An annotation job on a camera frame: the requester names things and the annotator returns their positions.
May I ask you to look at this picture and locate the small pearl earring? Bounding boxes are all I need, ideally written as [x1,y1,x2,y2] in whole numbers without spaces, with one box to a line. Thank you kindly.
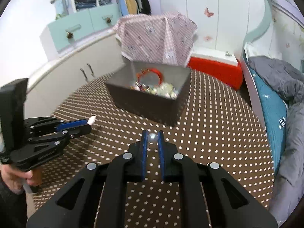
[148,133,158,143]

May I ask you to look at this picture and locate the pink bead jewelry piece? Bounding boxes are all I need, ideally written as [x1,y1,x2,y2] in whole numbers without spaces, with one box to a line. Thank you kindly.
[87,116,96,125]

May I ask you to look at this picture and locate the dark sleeve forearm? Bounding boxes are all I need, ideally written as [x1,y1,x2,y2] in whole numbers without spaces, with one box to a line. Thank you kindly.
[1,179,28,227]

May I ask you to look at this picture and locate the dark brown jewelry box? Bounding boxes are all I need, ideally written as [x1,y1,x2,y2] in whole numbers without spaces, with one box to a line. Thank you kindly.
[106,62,191,127]

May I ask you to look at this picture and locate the mixed jewelry pile in box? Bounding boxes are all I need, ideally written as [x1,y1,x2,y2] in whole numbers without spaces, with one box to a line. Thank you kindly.
[130,81,179,100]

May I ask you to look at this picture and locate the person's left hand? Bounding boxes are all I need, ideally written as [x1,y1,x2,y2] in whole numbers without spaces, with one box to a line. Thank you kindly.
[1,164,42,193]

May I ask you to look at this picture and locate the beige low cabinet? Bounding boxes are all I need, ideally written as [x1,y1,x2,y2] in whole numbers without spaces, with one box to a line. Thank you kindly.
[24,30,124,118]

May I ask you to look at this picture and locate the brown polka dot tablecloth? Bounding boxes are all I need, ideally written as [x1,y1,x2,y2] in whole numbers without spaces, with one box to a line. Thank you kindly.
[34,71,274,227]

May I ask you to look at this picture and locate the mint drawer unit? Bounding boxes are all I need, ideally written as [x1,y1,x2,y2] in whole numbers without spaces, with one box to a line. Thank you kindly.
[40,4,120,61]

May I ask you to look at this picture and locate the teal bed sheet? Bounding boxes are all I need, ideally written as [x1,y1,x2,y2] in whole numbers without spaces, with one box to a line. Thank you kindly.
[249,68,287,172]

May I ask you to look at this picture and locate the red storage ottoman white lid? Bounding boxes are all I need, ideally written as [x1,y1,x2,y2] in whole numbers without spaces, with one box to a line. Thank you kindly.
[188,48,243,90]

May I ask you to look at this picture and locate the pink checkered cloth cover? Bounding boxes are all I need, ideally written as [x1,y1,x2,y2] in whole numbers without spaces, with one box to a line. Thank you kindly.
[113,12,197,67]

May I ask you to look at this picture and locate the grey quilt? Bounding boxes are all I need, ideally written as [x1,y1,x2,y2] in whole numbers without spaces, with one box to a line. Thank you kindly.
[247,56,303,227]

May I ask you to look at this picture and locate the white wardrobe butterfly stickers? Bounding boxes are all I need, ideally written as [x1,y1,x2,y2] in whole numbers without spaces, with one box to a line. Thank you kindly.
[160,0,265,58]

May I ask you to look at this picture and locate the red bracelet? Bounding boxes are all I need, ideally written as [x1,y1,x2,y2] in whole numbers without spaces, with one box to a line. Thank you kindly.
[135,68,165,84]

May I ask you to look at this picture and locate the mint bed headboard frame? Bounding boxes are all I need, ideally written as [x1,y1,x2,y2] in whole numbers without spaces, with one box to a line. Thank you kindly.
[241,0,304,60]

